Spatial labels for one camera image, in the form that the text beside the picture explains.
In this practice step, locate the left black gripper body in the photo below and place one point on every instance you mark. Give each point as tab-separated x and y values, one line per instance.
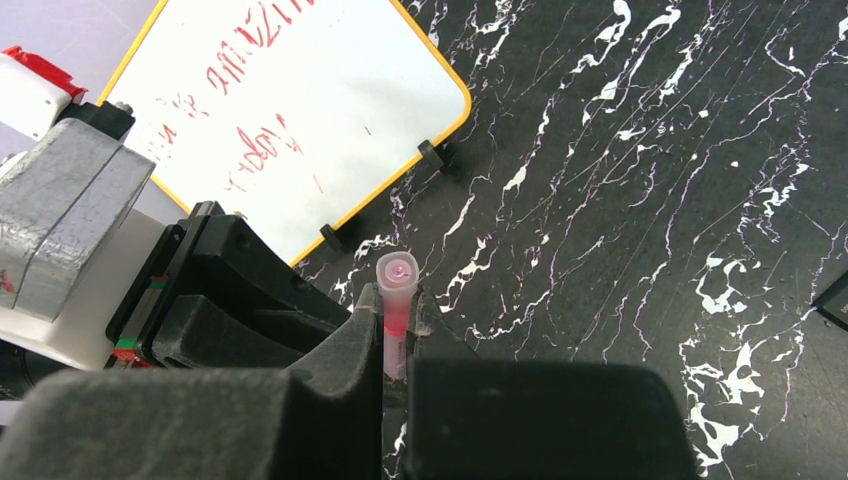
212	294

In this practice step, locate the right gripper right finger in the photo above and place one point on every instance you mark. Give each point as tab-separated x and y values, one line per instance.
470	417

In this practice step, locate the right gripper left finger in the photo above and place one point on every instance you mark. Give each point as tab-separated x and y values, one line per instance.
319	418

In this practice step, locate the small pink pen cap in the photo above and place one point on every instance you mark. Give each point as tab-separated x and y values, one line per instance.
397	276

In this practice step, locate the pink pen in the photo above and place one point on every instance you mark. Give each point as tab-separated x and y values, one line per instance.
395	353

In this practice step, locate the black green highlighter pen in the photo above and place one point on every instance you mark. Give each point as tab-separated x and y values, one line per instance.
832	303

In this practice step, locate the yellow framed whiteboard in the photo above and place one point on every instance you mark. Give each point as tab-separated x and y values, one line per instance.
295	114

